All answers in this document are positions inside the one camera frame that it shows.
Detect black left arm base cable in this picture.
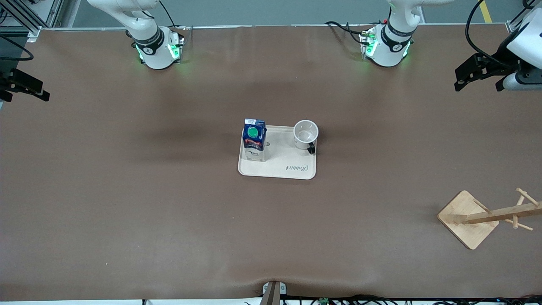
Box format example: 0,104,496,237
325,20,371,46

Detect black arm base cable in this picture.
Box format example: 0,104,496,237
158,0,194,31
325,20,371,46

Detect cream plastic tray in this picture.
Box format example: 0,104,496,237
238,125,317,180

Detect wooden cup rack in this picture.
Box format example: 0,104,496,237
437,187,542,250

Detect blue milk carton green cap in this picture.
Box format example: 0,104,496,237
242,119,267,163

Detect white smiley cup black handle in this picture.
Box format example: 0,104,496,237
293,120,319,155

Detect black right arm base cable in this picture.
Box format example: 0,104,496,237
158,0,194,31

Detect brown table mat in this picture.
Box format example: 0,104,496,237
0,23,542,302

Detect aluminium frame corner post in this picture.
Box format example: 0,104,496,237
506,0,542,33

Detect aluminium frame with black braces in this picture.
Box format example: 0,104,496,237
0,0,65,39

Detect metal table edge clamp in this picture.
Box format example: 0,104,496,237
262,280,287,305

